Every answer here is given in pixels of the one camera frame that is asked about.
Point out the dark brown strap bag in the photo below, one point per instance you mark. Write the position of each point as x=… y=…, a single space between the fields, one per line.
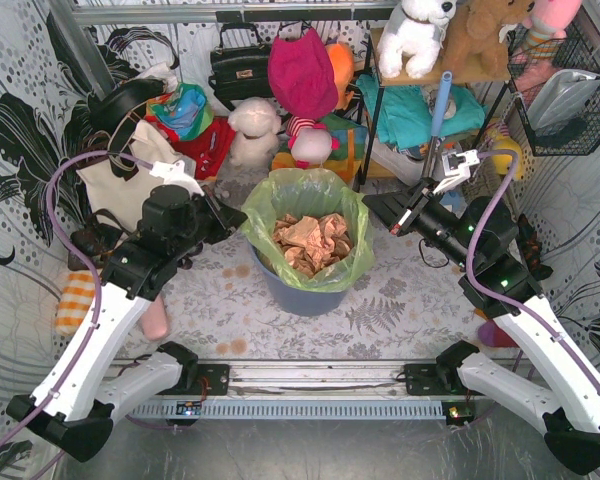
x=99 y=237

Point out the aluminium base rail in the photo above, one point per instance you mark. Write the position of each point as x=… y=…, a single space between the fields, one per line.
x=189 y=389

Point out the brown teddy bear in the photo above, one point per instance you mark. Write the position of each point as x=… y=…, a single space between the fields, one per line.
x=475 y=30

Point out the pink glasses case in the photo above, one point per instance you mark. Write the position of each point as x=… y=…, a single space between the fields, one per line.
x=154 y=322

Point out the blue broom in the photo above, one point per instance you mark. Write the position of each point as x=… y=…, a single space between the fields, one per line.
x=440 y=95

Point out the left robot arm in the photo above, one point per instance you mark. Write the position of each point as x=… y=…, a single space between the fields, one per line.
x=75 y=408

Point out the green trash bag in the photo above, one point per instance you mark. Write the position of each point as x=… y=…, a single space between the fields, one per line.
x=316 y=193

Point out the crumpled brown paper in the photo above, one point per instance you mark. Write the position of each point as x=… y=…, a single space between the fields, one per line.
x=311 y=244

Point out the silver foil pouch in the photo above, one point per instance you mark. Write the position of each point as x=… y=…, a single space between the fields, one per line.
x=562 y=97

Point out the colourful printed cloth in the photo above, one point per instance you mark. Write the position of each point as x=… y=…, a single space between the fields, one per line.
x=182 y=115

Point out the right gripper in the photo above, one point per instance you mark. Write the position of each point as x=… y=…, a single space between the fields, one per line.
x=406 y=209

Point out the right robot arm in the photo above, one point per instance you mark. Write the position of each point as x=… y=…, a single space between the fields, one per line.
x=530 y=325

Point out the pink plush toy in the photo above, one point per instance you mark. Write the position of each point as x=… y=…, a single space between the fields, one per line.
x=548 y=21

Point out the white fluffy plush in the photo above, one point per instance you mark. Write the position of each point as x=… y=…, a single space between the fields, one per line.
x=256 y=125

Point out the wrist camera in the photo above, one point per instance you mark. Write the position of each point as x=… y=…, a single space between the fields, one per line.
x=452 y=168
x=177 y=173

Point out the black wire basket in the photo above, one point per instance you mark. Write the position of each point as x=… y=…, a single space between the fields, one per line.
x=531 y=69

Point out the white dog plush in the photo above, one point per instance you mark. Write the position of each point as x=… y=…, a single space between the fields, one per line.
x=413 y=36

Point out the blue trash bin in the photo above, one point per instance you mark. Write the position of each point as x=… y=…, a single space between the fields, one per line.
x=293 y=300

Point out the red cloth in basket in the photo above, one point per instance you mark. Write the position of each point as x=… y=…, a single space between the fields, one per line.
x=209 y=150

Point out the orange plush toy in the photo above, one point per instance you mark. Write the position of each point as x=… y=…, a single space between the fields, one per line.
x=342 y=61

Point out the black handbag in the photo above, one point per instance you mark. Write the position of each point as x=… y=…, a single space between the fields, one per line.
x=240 y=73

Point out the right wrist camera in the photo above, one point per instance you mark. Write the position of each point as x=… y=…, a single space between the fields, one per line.
x=452 y=168

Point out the teal folded cloth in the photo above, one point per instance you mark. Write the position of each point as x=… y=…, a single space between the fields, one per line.
x=405 y=121

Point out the purple orange sock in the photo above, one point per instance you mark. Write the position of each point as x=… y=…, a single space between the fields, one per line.
x=491 y=335

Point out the orange checked cloth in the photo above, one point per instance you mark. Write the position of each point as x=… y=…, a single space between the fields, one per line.
x=75 y=301

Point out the black round hat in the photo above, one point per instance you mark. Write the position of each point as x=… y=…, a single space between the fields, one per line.
x=106 y=114

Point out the magenta hanging bag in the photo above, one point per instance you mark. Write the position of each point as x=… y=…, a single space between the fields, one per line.
x=301 y=76

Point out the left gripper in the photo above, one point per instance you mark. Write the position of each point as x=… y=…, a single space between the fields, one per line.
x=212 y=220

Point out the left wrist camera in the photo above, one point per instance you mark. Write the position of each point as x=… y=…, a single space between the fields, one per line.
x=177 y=173

